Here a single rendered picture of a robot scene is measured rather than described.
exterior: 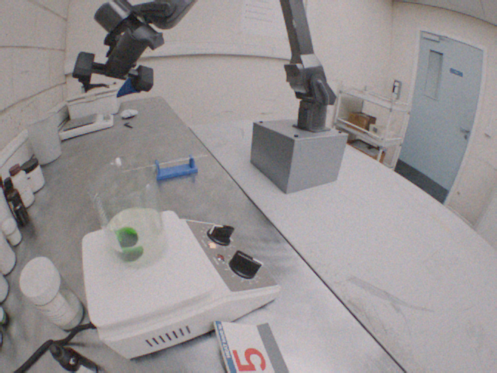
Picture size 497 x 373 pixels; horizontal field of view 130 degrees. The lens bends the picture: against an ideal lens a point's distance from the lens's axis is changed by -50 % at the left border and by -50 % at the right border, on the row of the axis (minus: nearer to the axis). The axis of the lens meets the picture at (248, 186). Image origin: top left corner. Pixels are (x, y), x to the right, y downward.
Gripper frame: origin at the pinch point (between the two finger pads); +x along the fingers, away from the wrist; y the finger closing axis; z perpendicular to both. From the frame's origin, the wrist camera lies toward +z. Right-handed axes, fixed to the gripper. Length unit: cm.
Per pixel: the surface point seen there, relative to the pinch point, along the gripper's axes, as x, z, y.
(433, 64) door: -143, 86, -254
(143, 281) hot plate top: -22.2, -37.0, 4.2
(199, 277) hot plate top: -25.3, -37.4, 0.3
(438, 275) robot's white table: -47, -51, -29
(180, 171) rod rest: -1.3, -19.9, -17.9
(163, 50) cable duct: 49, 79, -50
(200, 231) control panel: -19.3, -33.5, -5.8
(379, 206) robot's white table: -36, -37, -40
